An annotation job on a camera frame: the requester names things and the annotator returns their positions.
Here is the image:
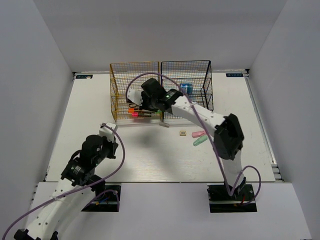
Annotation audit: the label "pink cap highlighter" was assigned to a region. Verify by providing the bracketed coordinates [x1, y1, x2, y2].
[131, 112, 152, 118]

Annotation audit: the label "grey eraser block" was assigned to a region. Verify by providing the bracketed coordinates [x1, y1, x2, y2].
[159, 122, 170, 128]

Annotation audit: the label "blue tape box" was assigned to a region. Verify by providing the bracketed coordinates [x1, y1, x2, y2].
[180, 83, 193, 95]

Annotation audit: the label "black handled scissors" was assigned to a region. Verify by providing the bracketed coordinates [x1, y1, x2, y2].
[128, 103, 137, 108]

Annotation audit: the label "orange cap highlighter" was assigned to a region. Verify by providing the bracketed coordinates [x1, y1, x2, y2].
[128, 108, 139, 113]

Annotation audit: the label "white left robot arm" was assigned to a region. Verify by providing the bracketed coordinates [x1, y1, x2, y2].
[13, 133, 119, 240]

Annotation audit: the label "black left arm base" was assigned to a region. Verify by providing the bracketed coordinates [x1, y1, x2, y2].
[81, 184, 122, 213]

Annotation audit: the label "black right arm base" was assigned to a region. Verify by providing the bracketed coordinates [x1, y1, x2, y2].
[207, 184, 258, 213]

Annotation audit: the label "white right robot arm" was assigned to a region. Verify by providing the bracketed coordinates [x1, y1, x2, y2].
[141, 78, 246, 200]

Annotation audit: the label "beige eraser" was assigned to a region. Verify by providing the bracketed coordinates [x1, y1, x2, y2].
[179, 130, 187, 136]

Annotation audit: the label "pink translucent highlighter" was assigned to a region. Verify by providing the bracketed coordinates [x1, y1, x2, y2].
[191, 130, 206, 138]

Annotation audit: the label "green translucent highlighter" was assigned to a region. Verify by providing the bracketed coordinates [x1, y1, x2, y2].
[193, 135, 208, 147]

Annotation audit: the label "dark left table label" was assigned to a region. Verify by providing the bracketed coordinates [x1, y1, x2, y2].
[75, 74, 93, 79]

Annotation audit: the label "dark table label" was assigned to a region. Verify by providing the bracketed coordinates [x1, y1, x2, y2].
[75, 74, 93, 79]
[225, 72, 244, 78]

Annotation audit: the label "dark right table label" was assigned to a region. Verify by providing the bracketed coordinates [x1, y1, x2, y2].
[225, 72, 244, 78]

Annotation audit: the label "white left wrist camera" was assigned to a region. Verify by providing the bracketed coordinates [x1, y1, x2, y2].
[98, 122, 118, 143]

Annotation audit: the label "gold wire basket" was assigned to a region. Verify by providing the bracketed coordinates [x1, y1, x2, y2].
[109, 61, 162, 122]

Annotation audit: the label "black wire basket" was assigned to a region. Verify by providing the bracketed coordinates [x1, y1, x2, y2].
[160, 60, 214, 111]

